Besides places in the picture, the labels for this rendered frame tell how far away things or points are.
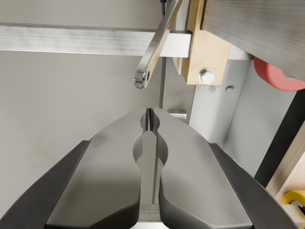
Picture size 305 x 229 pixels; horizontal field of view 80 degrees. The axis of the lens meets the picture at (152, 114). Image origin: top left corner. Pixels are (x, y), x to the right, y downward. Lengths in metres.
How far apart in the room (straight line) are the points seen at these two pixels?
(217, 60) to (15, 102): 1.41
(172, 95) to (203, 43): 0.23
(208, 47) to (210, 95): 0.33
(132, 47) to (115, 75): 0.94
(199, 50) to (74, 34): 0.16
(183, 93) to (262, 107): 0.19
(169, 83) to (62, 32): 0.26
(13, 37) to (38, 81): 1.09
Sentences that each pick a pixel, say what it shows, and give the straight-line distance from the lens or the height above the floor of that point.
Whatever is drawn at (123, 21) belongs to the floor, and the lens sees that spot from 1.12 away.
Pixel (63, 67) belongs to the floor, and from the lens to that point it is 1.27.
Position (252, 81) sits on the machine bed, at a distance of 0.56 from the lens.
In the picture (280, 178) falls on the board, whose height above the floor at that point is 0.89.
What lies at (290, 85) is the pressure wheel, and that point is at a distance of 0.28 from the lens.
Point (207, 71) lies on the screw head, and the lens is 0.26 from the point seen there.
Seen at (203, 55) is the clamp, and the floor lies 0.87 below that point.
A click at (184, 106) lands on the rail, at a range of 0.48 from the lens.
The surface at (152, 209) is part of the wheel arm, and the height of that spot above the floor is 0.94.
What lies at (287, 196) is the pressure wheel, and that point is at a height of 0.91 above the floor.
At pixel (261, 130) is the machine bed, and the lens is 0.52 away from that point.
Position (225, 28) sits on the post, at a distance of 0.18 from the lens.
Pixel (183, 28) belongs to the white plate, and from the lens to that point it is 0.33.
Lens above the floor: 1.11
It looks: 58 degrees down
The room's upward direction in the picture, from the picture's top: 178 degrees clockwise
